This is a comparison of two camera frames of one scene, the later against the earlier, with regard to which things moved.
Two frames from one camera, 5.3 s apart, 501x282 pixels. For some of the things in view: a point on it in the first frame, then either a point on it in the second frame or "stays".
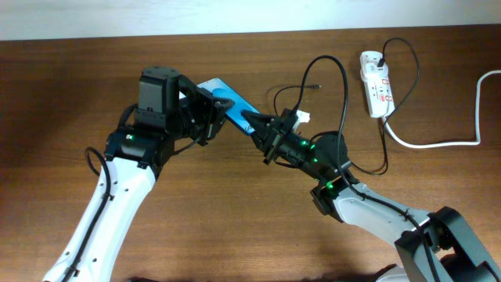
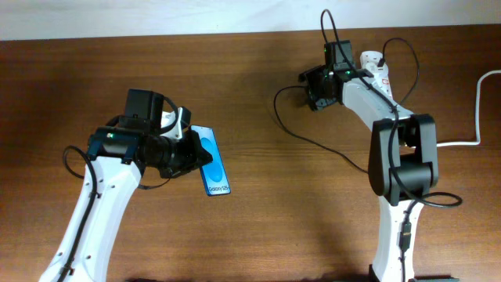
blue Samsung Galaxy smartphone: (221, 90) to (213, 173)
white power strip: (374, 72) stays
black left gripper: (211, 110) to (195, 156)
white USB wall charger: (372, 72) stays
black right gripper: (275, 135) to (309, 75)
